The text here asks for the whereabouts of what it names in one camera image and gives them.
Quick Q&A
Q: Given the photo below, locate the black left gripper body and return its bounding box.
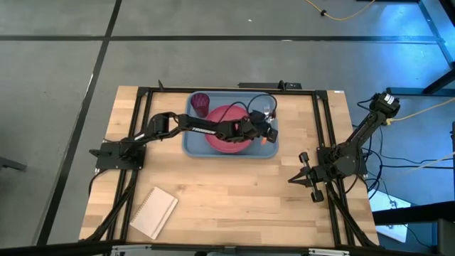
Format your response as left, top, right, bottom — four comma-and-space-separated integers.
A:
240, 110, 279, 144

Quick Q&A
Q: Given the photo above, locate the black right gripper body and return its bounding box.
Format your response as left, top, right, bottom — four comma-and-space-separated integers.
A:
298, 151, 330, 204

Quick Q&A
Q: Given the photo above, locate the metal fork orange handle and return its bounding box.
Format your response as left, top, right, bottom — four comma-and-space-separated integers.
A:
262, 103, 273, 146

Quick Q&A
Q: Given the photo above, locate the pink round plate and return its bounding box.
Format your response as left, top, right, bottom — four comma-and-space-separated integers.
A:
204, 104, 257, 154

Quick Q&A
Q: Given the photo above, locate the dark red ribbed cup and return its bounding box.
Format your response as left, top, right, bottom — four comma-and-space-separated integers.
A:
190, 92, 210, 118

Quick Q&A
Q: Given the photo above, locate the blue plastic tray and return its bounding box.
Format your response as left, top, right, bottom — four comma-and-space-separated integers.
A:
181, 90, 279, 159

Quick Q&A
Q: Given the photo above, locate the white floor sheet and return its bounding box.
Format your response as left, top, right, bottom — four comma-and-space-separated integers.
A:
368, 190, 413, 243

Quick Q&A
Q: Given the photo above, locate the dark floor beam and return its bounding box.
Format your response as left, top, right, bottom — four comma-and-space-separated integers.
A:
372, 201, 455, 225

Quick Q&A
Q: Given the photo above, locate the black stand leg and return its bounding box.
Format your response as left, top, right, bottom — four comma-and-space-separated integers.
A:
386, 0, 455, 97

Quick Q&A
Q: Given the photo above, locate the beige spiral notebook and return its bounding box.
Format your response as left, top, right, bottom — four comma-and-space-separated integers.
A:
129, 186, 179, 240

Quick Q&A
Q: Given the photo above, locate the grey box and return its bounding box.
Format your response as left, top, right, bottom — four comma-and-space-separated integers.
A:
436, 218, 455, 256

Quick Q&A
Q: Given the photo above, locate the black foreground beam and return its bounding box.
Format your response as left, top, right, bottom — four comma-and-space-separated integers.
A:
0, 240, 455, 256

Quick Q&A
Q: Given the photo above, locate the grey floor object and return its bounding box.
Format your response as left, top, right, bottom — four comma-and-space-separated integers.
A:
0, 156, 28, 172

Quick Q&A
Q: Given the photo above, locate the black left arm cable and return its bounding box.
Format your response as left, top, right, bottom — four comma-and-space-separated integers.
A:
215, 92, 279, 122

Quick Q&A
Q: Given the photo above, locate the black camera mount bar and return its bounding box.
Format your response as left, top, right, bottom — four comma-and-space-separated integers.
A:
237, 81, 303, 90

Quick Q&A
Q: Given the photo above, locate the blue floor cable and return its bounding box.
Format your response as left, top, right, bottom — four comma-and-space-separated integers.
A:
365, 142, 455, 200

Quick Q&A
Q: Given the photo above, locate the black aluminium table frame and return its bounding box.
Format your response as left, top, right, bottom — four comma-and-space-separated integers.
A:
80, 80, 380, 250

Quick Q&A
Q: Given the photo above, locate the black floor cable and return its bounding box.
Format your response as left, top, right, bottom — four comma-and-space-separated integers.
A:
376, 124, 455, 163

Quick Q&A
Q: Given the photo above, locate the beige floor cable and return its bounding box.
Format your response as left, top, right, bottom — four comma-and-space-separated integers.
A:
390, 151, 455, 177

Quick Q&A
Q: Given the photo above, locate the yellow cable with plug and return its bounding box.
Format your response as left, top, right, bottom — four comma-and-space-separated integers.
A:
386, 98, 455, 125

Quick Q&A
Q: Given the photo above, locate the yellow cable with black knot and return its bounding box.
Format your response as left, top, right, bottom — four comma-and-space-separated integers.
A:
304, 0, 376, 21

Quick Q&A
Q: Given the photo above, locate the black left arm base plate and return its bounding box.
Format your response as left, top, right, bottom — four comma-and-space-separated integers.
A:
88, 142, 146, 171

